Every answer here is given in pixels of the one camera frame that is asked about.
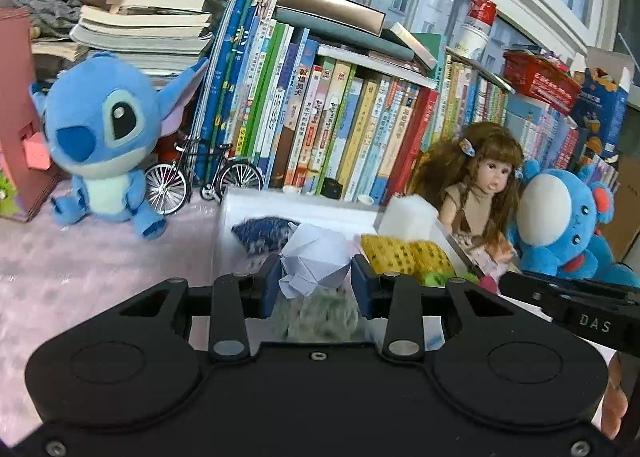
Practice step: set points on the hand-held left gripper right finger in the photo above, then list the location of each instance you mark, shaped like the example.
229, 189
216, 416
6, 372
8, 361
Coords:
362, 287

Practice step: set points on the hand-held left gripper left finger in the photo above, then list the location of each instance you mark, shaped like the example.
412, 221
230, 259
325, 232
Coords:
272, 287

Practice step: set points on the gold sequin bow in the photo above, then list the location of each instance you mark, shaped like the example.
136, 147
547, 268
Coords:
400, 254

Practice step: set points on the striped green scrunchie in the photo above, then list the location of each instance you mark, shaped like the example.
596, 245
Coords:
320, 314

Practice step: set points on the white paper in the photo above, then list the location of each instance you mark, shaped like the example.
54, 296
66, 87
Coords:
315, 257

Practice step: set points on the dark blue patterned cloth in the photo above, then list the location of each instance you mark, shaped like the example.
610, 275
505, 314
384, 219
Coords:
262, 234

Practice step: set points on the grey white cardboard box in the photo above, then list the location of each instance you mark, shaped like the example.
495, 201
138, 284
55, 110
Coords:
260, 207

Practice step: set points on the white foam block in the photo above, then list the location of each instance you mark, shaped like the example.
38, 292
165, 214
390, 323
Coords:
407, 217

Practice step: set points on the blue face mask pack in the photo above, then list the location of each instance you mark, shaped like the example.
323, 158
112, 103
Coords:
432, 341

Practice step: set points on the pink hair bow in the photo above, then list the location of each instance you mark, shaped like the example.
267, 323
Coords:
487, 284

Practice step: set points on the person's right hand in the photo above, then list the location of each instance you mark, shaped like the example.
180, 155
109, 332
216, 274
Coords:
616, 407

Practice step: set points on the small black box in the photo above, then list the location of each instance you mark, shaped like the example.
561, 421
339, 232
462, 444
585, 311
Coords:
331, 188

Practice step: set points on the blue round eared plush toy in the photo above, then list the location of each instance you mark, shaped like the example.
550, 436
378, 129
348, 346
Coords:
550, 207

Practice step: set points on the miniature bicycle model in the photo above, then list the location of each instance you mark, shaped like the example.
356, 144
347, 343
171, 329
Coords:
165, 187

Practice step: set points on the row of upright books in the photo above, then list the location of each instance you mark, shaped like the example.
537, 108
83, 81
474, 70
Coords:
350, 127

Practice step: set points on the brown haired doll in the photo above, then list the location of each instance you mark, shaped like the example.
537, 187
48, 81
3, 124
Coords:
480, 177

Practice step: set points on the blue cartoon printed box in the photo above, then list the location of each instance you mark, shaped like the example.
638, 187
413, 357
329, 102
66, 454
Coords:
597, 107

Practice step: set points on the blue alien plush toy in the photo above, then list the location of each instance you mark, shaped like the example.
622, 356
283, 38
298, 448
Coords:
100, 127

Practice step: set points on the red plastic basket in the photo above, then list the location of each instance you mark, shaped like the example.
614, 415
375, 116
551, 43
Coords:
540, 82

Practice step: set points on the grey green flat book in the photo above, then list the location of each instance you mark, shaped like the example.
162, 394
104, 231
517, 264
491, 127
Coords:
350, 39

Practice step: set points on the red white canister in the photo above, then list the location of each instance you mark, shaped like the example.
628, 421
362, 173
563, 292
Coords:
475, 29

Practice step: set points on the brown flat book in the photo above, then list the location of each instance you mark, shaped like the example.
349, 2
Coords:
330, 7

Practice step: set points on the stack of worn books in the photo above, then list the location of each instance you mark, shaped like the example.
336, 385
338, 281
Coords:
145, 22

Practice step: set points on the wooden miniature house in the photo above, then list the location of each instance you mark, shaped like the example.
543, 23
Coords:
20, 87

